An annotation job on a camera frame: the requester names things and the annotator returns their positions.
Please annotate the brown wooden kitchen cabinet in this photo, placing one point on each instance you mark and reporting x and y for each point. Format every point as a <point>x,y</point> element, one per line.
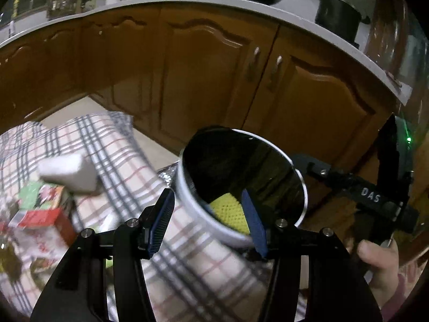
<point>201,73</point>

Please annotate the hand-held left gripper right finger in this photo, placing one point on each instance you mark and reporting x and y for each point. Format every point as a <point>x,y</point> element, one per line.
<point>254,228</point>

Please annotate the yellow knitted cloth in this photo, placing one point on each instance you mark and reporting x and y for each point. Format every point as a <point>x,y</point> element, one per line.
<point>228,209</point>

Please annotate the silver foil sheet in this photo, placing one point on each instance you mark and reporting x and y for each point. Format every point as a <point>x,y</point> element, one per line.
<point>167,174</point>

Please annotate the plaid blanket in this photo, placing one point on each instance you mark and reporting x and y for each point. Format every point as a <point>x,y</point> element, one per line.
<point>110,161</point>

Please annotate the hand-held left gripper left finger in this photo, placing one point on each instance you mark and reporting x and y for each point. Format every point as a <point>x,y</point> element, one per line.
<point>162,223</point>

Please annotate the red snack packet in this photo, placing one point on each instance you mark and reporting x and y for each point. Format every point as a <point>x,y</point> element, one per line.
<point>53,224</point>

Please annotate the black cooking pot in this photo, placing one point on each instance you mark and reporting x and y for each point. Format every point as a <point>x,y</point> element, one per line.
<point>335,16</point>

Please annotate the white foam block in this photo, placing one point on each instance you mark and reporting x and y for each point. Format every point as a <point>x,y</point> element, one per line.
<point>70,174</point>

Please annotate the white stove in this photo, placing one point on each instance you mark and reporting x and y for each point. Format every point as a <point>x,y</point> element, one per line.
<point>298,3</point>

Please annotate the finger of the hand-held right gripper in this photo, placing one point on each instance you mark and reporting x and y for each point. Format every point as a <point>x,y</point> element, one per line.
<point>318,167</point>

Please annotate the white bin with black liner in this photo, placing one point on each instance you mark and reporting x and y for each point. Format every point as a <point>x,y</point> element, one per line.
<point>241,161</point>

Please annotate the person's right hand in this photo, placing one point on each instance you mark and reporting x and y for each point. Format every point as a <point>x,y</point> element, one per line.
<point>378,265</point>

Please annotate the person's right forearm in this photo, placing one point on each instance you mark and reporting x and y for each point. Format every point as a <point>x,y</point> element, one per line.
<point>398,298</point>

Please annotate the white red printed wrapper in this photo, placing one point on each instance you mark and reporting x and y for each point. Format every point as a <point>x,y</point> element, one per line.
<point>40,253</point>

